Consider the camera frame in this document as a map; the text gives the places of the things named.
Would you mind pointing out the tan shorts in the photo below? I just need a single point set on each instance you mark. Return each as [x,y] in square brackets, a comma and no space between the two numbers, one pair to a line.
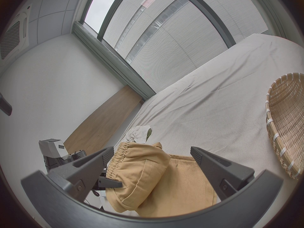
[142,174]

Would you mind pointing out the pile of clothes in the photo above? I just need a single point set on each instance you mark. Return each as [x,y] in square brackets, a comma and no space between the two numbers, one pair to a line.
[139,133]

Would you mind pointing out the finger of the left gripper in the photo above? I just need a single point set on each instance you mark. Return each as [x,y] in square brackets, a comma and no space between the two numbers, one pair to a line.
[109,183]

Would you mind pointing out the bed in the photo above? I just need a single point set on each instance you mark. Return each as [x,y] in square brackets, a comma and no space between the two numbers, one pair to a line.
[213,91]

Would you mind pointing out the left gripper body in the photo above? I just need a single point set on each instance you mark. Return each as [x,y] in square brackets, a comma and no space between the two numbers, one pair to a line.
[101,173]

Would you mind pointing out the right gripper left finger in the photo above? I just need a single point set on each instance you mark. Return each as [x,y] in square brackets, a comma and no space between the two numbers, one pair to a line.
[76,177]

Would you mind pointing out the white ceiling air vent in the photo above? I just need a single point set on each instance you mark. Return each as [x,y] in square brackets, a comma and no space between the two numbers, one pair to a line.
[14,37]

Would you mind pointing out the round woven basket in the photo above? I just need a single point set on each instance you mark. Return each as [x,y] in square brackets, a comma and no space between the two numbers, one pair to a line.
[287,127]

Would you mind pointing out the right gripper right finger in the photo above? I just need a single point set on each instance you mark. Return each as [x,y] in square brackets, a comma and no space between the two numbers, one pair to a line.
[225,179]

